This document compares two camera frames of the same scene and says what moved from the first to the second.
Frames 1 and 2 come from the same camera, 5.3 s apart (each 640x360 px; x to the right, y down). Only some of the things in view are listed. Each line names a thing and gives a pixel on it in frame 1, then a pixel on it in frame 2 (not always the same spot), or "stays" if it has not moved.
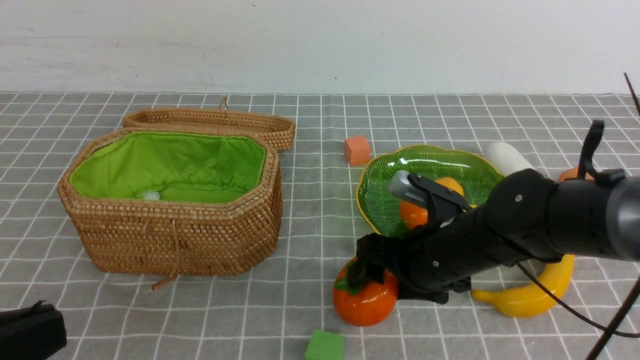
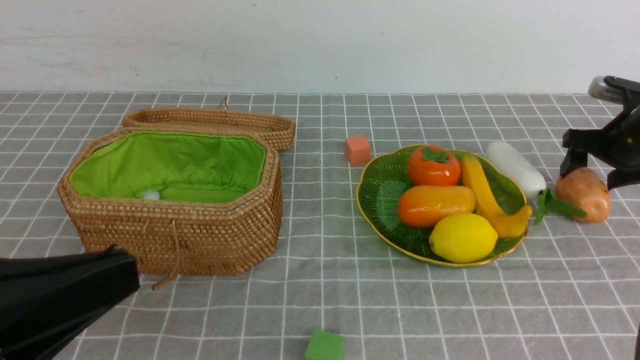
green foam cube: (324, 345) stays
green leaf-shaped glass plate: (380, 208) stays
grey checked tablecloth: (271, 315) stays
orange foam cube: (356, 150) stays
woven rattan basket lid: (281, 129) stays
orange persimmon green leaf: (368, 305) → (433, 165)
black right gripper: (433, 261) → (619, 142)
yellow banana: (535, 298) → (508, 224)
